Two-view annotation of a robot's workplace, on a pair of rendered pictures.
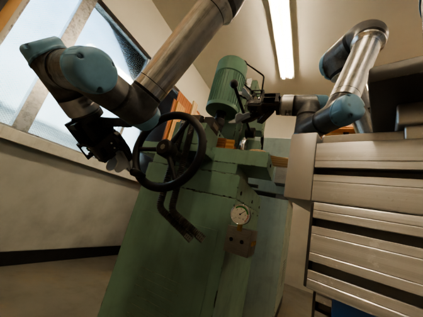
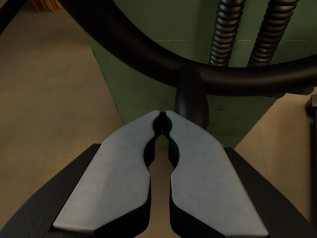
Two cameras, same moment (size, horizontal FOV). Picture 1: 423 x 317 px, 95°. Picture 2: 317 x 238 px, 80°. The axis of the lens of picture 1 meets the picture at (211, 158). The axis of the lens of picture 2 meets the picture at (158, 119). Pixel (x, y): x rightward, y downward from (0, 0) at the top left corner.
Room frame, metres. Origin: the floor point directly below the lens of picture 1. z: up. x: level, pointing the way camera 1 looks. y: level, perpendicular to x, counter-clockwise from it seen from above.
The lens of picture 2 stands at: (0.55, 0.27, 0.82)
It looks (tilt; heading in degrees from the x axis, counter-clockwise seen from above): 60 degrees down; 340
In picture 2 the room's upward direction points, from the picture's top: 4 degrees counter-clockwise
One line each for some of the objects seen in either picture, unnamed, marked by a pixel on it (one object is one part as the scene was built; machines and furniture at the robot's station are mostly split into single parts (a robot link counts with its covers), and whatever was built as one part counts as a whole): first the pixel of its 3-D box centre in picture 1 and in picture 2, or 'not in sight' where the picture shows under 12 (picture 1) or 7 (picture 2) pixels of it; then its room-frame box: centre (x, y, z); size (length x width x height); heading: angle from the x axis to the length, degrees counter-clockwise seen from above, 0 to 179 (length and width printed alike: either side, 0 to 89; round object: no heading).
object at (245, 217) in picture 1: (240, 217); not in sight; (0.64, -0.14, 0.65); 0.06 x 0.04 x 0.08; 65
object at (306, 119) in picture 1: (309, 129); not in sight; (0.58, -0.30, 0.98); 0.11 x 0.08 x 0.11; 9
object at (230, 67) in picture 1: (227, 88); not in sight; (0.94, 0.01, 1.32); 0.18 x 0.18 x 0.31
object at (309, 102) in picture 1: (310, 106); not in sight; (0.60, -0.30, 1.08); 0.11 x 0.08 x 0.09; 65
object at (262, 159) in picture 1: (201, 156); not in sight; (0.84, 0.05, 0.87); 0.61 x 0.30 x 0.06; 65
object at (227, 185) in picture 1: (211, 190); not in sight; (1.05, -0.04, 0.76); 0.57 x 0.45 x 0.09; 155
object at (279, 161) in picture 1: (233, 156); not in sight; (0.89, -0.10, 0.92); 0.55 x 0.02 x 0.04; 65
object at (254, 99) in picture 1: (264, 104); not in sight; (0.66, -0.15, 1.08); 0.12 x 0.09 x 0.08; 65
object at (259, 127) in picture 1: (257, 122); not in sight; (1.07, -0.22, 1.22); 0.09 x 0.08 x 0.15; 155
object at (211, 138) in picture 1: (195, 139); not in sight; (0.76, 0.08, 0.91); 0.15 x 0.14 x 0.09; 65
